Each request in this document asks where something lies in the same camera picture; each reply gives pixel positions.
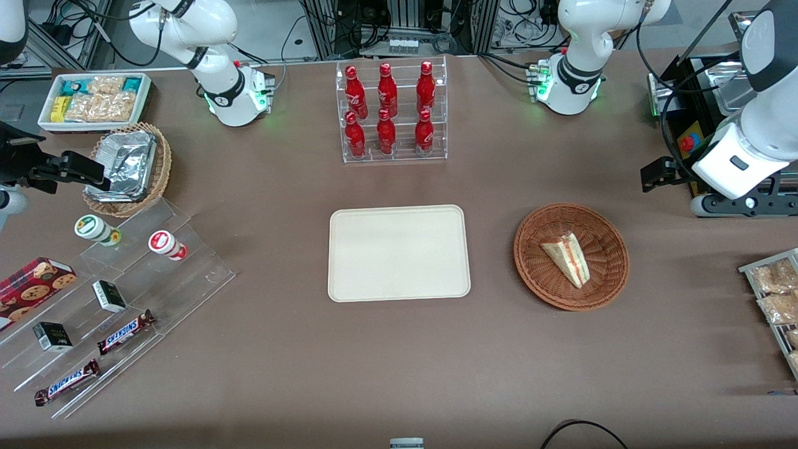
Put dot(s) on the teal snack packet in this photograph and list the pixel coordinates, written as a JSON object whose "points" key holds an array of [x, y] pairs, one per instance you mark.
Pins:
{"points": [[132, 84], [73, 87]]}

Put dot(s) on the green lid drink cup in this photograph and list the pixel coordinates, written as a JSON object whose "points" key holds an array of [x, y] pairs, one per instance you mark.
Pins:
{"points": [[90, 226]]}

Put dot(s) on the steel food pan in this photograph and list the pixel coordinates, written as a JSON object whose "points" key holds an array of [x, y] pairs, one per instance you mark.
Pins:
{"points": [[735, 96]]}

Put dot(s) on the white rectangular snack bin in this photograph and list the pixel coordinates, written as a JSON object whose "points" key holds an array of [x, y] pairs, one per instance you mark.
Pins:
{"points": [[144, 103]]}

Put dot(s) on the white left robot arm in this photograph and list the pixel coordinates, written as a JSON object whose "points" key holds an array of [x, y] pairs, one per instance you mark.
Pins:
{"points": [[580, 37]]}

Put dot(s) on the triangular sandwich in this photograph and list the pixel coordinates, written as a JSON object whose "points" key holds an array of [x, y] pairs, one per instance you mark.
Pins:
{"points": [[564, 259]]}

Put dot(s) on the grey metal snack tray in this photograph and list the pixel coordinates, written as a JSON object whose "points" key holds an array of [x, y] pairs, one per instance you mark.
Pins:
{"points": [[748, 269]]}

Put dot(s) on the round brown wicker basket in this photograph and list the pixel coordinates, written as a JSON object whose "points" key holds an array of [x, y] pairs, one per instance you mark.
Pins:
{"points": [[598, 237]]}

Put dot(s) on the aluminium equipment rack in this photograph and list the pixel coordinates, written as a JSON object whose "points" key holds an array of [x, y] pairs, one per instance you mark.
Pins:
{"points": [[405, 19]]}

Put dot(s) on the clear acrylic bottle rack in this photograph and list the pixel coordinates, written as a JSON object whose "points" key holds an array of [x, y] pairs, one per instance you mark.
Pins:
{"points": [[402, 159]]}

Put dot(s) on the small black box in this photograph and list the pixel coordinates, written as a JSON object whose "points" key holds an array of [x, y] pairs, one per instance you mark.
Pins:
{"points": [[109, 296], [52, 337]]}

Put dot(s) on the oval tan wicker basket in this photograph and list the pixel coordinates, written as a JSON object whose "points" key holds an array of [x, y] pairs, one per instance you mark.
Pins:
{"points": [[163, 168]]}

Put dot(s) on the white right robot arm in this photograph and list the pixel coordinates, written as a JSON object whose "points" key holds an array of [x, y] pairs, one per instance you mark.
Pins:
{"points": [[218, 93]]}

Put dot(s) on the small grey device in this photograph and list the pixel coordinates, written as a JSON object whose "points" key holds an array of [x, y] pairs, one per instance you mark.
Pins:
{"points": [[406, 444]]}

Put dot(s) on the clear bag of crackers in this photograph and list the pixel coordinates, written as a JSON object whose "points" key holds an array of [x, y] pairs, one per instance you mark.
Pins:
{"points": [[103, 107], [106, 84]]}

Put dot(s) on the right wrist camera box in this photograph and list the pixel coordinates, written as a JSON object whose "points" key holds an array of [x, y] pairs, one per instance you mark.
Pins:
{"points": [[19, 162]]}

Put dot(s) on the clear bag of snacks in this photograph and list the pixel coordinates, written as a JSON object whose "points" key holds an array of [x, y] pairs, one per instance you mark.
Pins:
{"points": [[779, 307], [793, 338], [773, 275]]}

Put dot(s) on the aluminium extrusion frame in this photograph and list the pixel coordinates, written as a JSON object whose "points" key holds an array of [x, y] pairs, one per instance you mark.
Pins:
{"points": [[62, 37]]}

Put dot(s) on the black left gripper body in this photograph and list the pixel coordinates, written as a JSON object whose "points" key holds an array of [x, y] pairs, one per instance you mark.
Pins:
{"points": [[675, 171]]}

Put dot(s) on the red cola bottle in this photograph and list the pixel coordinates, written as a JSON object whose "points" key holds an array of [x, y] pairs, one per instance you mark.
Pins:
{"points": [[355, 90], [387, 88], [386, 133], [426, 86], [424, 132], [355, 136]]}

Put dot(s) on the red lid drink cup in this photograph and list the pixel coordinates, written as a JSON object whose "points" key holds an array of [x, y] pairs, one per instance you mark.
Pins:
{"points": [[163, 242]]}

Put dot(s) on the black food warmer cabinet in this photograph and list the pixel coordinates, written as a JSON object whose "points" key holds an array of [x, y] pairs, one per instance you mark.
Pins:
{"points": [[701, 93]]}

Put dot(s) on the yellow snack packet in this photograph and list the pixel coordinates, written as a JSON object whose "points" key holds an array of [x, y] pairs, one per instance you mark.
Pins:
{"points": [[59, 109]]}

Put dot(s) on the brown Snickers bar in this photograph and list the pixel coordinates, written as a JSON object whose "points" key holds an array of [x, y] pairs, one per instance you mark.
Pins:
{"points": [[67, 381], [124, 332]]}

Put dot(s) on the clear acrylic stepped stand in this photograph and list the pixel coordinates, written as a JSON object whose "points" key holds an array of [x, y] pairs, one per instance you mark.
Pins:
{"points": [[187, 274]]}

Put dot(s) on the red tartan cookie box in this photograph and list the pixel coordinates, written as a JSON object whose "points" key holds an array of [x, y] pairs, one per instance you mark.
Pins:
{"points": [[31, 290]]}

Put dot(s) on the red round knob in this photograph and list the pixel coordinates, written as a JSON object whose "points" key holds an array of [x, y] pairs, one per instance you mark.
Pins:
{"points": [[687, 143]]}

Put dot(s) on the cream plastic tray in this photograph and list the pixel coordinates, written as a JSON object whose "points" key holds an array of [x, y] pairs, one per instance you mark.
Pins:
{"points": [[399, 252]]}

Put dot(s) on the white connector block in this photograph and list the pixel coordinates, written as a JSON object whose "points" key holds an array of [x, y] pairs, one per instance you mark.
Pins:
{"points": [[404, 45]]}

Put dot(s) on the silver foil container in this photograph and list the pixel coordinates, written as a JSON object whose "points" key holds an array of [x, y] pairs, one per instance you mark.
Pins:
{"points": [[124, 162]]}

